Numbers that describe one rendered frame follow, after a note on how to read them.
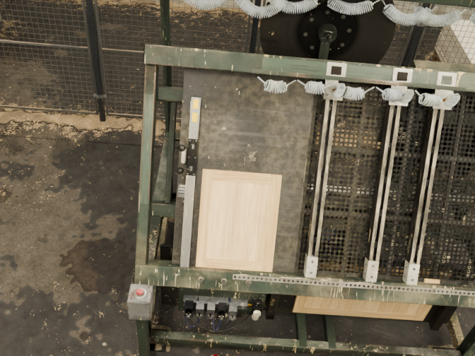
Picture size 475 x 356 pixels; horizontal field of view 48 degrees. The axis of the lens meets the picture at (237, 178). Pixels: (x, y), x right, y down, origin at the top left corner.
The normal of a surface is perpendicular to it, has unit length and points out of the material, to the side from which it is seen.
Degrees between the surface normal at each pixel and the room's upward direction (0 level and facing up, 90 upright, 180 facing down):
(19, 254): 0
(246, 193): 58
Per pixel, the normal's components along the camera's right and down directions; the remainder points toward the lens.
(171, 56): 0.03, 0.20
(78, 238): 0.08, -0.72
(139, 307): -0.03, 0.69
